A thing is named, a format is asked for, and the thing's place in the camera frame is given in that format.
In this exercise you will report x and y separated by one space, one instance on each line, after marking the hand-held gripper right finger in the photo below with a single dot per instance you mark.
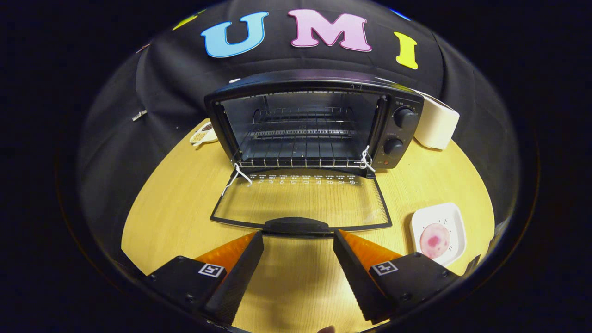
356 277

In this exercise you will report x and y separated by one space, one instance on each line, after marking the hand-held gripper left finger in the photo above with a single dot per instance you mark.
240 277

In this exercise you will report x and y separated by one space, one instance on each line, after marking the pink round meat slice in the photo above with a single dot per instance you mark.
434 240

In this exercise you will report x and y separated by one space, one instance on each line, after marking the white square plate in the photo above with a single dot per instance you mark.
451 217

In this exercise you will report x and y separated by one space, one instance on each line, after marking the black toaster oven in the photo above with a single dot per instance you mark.
300 78

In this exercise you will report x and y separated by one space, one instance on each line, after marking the cream white toaster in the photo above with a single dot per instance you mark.
434 125

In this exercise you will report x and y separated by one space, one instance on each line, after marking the small white seed dish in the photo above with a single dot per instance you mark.
202 136

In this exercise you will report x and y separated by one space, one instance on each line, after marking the black backdrop cloth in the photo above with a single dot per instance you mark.
138 148

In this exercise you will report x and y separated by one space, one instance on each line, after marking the small white clip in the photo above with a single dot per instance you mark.
139 115

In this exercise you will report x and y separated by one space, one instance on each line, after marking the brown clothespin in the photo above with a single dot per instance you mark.
143 47

